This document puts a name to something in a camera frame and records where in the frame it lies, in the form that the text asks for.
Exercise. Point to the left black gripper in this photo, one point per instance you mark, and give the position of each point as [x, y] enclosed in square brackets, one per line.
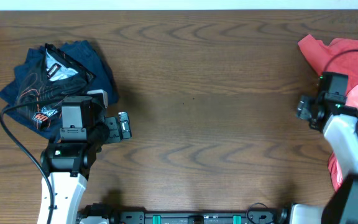
[115, 129]

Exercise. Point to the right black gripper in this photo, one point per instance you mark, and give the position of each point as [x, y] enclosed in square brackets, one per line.
[304, 105]

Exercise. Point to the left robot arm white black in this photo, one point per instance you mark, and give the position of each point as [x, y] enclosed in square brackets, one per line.
[67, 163]

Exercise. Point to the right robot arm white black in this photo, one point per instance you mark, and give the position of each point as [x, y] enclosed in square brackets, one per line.
[339, 125]

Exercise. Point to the red t-shirt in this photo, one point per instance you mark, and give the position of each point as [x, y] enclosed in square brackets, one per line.
[320, 57]

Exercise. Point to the black orange printed folded shirt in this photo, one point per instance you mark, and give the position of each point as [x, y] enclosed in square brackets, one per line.
[55, 76]

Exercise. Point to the navy blue folded shirt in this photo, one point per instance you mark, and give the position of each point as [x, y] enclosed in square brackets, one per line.
[82, 52]

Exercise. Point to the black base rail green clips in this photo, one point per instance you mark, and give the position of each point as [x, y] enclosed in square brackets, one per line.
[255, 214]

